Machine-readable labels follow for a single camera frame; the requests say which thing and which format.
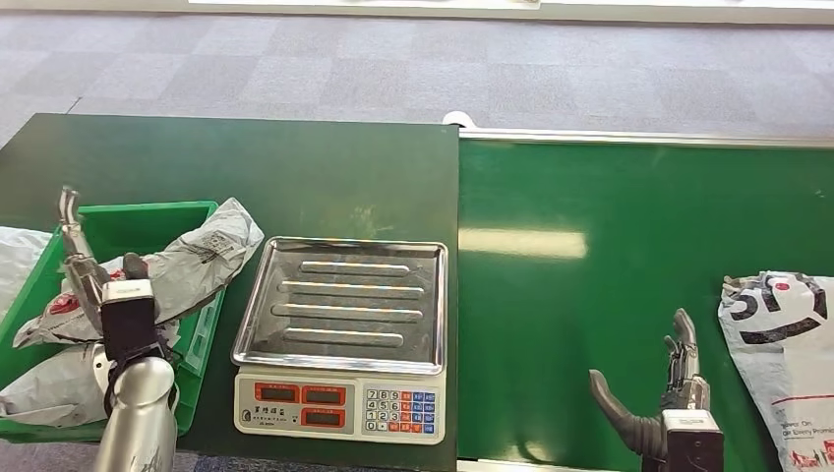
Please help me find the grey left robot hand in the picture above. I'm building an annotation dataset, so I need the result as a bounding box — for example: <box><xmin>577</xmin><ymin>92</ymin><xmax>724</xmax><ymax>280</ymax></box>
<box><xmin>56</xmin><ymin>185</ymin><xmax>152</xmax><ymax>334</ymax></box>

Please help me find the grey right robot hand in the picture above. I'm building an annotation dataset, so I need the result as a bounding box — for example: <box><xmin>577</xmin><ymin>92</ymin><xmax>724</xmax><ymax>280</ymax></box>
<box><xmin>588</xmin><ymin>308</ymin><xmax>713</xmax><ymax>459</ymax></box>

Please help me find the grey courier bag red logo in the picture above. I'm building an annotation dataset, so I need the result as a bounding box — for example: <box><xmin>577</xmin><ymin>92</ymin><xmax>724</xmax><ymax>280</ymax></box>
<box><xmin>13</xmin><ymin>197</ymin><xmax>266</xmax><ymax>350</ymax></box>

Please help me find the green conveyor belt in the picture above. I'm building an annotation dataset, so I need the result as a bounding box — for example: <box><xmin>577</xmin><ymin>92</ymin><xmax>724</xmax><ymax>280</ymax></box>
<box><xmin>456</xmin><ymin>138</ymin><xmax>834</xmax><ymax>472</ymax></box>

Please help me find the plain white plastic bag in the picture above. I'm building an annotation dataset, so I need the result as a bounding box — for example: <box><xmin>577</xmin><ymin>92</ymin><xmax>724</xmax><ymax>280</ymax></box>
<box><xmin>0</xmin><ymin>225</ymin><xmax>53</xmax><ymax>324</ymax></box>

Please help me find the green plastic crate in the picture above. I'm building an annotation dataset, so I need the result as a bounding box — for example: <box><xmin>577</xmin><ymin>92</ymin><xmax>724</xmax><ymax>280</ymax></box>
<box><xmin>0</xmin><ymin>200</ymin><xmax>227</xmax><ymax>444</ymax></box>

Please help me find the white courier bag black print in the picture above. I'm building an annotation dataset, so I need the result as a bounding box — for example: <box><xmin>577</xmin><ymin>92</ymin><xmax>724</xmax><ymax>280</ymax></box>
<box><xmin>716</xmin><ymin>269</ymin><xmax>834</xmax><ymax>472</ymax></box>

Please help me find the white courier bag red print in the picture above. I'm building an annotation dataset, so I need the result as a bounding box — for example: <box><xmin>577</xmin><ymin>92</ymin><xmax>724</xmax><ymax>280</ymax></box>
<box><xmin>0</xmin><ymin>257</ymin><xmax>184</xmax><ymax>430</ymax></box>

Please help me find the steel scale tray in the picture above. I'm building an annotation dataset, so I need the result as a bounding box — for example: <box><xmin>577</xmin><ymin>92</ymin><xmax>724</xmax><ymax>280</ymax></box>
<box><xmin>229</xmin><ymin>236</ymin><xmax>449</xmax><ymax>378</ymax></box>

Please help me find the white electronic scale body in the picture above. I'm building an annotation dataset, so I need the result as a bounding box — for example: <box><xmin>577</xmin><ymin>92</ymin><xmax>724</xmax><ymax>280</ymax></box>
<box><xmin>232</xmin><ymin>364</ymin><xmax>447</xmax><ymax>446</ymax></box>

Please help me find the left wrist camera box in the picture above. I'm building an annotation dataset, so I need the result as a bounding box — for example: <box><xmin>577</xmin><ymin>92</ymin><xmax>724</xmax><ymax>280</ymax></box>
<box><xmin>99</xmin><ymin>278</ymin><xmax>161</xmax><ymax>364</ymax></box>

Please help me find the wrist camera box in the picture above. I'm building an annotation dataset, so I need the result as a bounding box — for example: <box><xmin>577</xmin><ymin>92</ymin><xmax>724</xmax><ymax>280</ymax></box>
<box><xmin>99</xmin><ymin>278</ymin><xmax>161</xmax><ymax>364</ymax></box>
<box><xmin>659</xmin><ymin>408</ymin><xmax>726</xmax><ymax>472</ymax></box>

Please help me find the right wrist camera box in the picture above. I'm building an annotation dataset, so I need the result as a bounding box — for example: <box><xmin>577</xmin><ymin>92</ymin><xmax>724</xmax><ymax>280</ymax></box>
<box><xmin>659</xmin><ymin>408</ymin><xmax>726</xmax><ymax>472</ymax></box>

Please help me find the aluminium conveyor side rail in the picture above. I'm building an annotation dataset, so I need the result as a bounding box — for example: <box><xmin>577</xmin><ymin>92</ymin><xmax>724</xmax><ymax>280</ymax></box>
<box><xmin>458</xmin><ymin>127</ymin><xmax>834</xmax><ymax>150</ymax></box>
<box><xmin>455</xmin><ymin>457</ymin><xmax>626</xmax><ymax>472</ymax></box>

